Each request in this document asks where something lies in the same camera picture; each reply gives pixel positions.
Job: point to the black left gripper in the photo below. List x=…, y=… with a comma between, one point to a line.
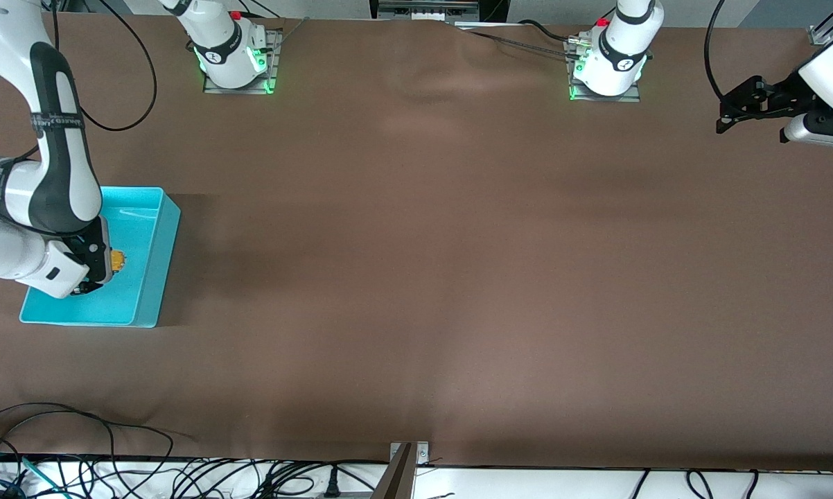
x=783, y=95

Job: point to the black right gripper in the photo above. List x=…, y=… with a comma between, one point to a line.
x=100, y=258

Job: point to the yellow beetle toy car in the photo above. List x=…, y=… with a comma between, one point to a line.
x=118, y=260

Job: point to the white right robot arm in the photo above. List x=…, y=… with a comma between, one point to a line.
x=7, y=256

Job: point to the teal plastic storage bin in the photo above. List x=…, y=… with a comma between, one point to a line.
x=129, y=229

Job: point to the brown table cloth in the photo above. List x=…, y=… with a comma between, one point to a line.
x=416, y=277

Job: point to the black power plug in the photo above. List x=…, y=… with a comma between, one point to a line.
x=332, y=485

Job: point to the grey power strip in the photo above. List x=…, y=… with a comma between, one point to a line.
x=423, y=10

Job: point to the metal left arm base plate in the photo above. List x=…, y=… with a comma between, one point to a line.
x=607, y=98

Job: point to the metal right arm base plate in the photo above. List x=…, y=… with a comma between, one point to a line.
x=275, y=62

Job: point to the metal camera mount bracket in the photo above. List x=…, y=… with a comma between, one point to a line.
x=408, y=454

